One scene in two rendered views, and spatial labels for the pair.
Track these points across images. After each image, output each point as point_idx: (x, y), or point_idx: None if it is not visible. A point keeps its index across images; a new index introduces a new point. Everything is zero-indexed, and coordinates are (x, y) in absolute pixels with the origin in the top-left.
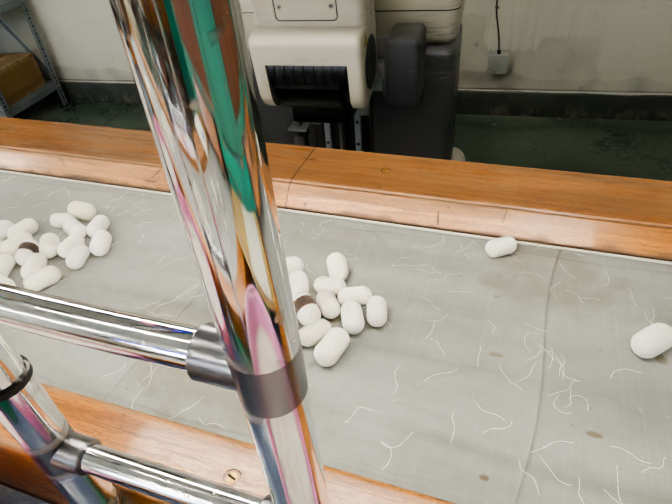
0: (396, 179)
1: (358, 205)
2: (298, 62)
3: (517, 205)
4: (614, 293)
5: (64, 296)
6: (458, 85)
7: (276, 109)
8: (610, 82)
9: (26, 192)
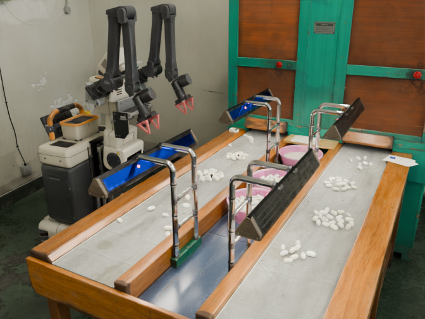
0: (210, 147)
1: (213, 151)
2: (133, 152)
3: (223, 141)
4: (241, 142)
5: (224, 173)
6: (12, 188)
7: (81, 190)
8: None
9: (181, 181)
